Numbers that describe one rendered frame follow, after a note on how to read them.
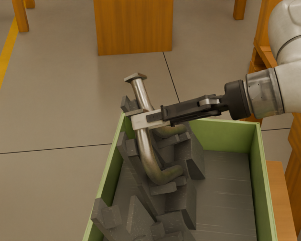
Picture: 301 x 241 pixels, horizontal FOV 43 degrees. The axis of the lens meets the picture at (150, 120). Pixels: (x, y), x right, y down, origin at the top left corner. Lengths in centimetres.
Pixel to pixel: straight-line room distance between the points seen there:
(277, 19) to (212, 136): 47
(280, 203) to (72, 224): 123
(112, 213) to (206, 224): 40
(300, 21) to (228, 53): 275
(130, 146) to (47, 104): 217
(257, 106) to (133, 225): 34
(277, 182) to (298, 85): 58
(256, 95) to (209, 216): 43
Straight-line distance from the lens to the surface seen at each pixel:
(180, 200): 97
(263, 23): 174
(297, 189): 148
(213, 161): 118
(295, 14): 83
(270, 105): 73
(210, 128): 117
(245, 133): 119
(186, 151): 109
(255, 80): 73
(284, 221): 116
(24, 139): 266
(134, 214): 81
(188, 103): 72
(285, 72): 73
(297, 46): 77
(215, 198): 109
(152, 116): 76
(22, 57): 361
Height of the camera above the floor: 167
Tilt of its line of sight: 39 degrees down
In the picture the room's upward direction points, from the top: straight up
